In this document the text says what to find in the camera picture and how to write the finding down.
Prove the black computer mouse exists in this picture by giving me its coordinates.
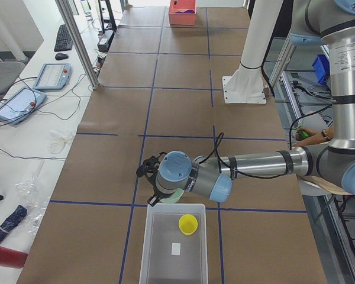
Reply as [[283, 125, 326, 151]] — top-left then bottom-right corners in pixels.
[[54, 52, 69, 61]]

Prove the near teach pendant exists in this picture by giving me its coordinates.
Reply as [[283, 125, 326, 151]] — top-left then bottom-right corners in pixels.
[[0, 87, 46, 124]]

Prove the black keyboard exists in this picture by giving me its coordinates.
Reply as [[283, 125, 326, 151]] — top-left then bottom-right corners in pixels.
[[54, 24, 73, 52]]

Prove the purple cloth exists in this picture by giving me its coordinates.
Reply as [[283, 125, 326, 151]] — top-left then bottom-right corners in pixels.
[[175, 9, 196, 14]]

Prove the seated person beige shirt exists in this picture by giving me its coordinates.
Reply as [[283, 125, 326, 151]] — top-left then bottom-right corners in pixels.
[[289, 125, 355, 196]]

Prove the far teach pendant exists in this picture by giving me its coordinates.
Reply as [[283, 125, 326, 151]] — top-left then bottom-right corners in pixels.
[[33, 63, 72, 91]]

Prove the dark folded umbrella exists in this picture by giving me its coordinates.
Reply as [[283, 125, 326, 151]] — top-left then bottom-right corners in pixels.
[[0, 205, 27, 243]]

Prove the blue storage bin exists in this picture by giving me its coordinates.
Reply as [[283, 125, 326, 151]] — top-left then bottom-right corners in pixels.
[[312, 54, 330, 86]]

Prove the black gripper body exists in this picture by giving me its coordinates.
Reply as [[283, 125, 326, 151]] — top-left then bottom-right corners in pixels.
[[153, 184, 173, 200]]

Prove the aluminium frame post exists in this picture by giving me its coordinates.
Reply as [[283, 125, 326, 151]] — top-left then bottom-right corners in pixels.
[[55, 0, 99, 90]]

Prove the black box device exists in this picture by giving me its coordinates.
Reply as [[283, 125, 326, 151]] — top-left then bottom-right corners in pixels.
[[97, 30, 114, 53]]

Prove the clear plastic box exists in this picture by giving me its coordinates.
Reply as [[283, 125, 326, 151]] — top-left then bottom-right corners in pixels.
[[139, 203, 208, 283]]

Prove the crumpled clear plastic wrap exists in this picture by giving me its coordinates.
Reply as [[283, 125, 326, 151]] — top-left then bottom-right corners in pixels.
[[15, 173, 51, 235]]

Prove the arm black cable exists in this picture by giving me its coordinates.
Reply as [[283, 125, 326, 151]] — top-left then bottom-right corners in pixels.
[[199, 131, 291, 179]]

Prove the teach pendant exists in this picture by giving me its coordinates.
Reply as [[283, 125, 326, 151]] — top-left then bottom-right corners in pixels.
[[33, 63, 72, 91], [0, 87, 46, 124]]

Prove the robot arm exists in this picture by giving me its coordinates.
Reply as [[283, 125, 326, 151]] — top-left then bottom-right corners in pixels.
[[137, 1, 355, 206]]

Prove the grey office chair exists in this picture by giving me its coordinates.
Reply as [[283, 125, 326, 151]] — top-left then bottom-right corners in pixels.
[[0, 62, 25, 98]]

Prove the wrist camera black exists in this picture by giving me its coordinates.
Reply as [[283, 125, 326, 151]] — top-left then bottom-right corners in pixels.
[[136, 152, 166, 185]]

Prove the pale green bowl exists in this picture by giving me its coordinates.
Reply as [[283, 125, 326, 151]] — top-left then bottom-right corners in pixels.
[[160, 188, 184, 204]]

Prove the yellow plastic cup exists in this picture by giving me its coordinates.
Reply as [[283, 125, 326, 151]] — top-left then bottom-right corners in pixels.
[[178, 214, 198, 236]]

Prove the pink plastic bin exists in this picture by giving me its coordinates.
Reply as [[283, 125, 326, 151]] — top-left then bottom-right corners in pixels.
[[168, 0, 196, 25]]

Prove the red bottle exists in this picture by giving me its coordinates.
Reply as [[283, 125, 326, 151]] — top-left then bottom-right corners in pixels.
[[0, 246, 28, 269]]

